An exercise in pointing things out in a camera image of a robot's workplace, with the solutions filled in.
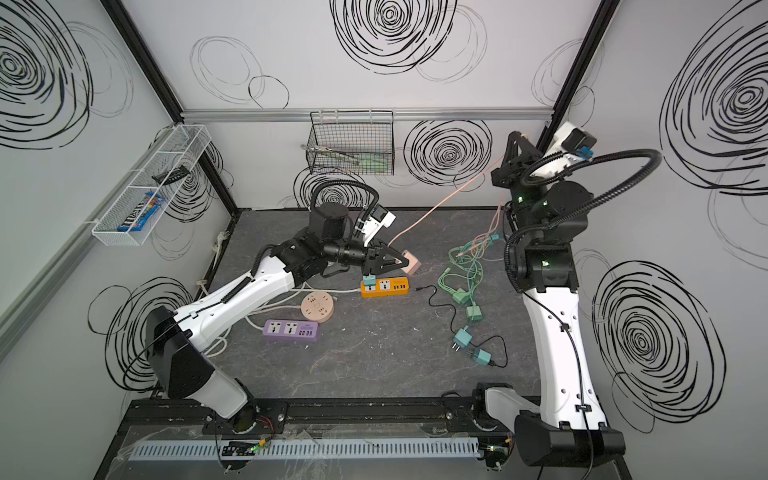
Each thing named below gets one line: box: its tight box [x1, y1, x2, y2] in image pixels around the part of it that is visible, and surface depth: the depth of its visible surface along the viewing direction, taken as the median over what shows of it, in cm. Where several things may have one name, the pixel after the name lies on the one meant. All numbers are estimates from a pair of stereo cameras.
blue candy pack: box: [117, 192, 164, 232], surface depth 72 cm
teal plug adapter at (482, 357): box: [472, 349, 492, 366], surface depth 82 cm
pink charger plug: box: [401, 250, 422, 276], surface depth 66 cm
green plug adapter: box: [466, 306, 483, 321], surface depth 91 cm
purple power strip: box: [262, 319, 319, 341], surface depth 88 cm
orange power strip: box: [360, 276, 410, 298], surface depth 97 cm
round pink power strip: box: [300, 291, 335, 324], surface depth 93 cm
